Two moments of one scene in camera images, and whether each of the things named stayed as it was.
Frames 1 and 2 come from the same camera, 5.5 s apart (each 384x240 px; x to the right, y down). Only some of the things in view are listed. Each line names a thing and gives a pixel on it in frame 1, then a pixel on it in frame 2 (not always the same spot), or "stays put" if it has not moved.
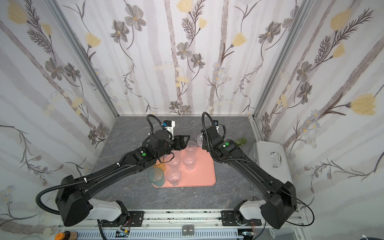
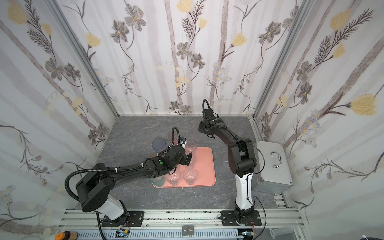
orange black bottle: (67, 235) stays put
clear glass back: (191, 146) stays put
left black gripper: (176, 142) → (182, 157)
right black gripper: (207, 132) → (208, 128)
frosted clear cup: (199, 140) → (190, 175)
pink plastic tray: (190, 167) stays put
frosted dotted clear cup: (189, 160) stays put
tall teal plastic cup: (157, 177) stays put
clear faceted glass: (174, 175) stays put
